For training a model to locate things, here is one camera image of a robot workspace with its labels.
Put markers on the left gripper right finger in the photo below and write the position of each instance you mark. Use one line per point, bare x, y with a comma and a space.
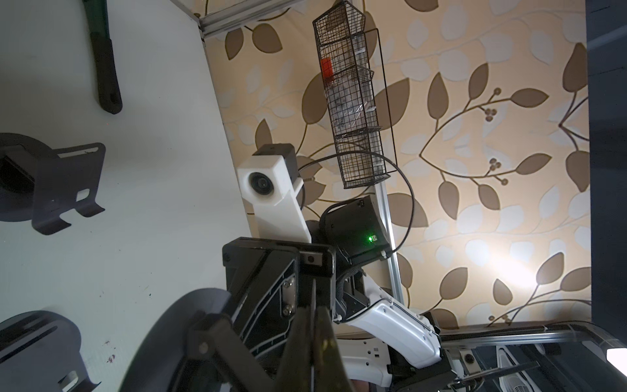
330, 373

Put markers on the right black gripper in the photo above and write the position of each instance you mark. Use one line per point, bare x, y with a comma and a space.
268, 280

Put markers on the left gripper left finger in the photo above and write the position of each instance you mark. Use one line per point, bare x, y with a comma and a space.
296, 366

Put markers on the grey phone stand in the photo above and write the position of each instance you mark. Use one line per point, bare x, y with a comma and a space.
194, 347
40, 351
39, 184

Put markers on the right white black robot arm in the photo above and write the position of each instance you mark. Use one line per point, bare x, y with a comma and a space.
387, 344

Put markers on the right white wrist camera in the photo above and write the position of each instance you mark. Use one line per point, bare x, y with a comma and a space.
269, 180

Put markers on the right black wire basket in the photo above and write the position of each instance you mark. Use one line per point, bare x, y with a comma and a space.
346, 41

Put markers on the green black handled tool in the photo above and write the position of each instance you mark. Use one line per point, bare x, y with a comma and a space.
109, 94

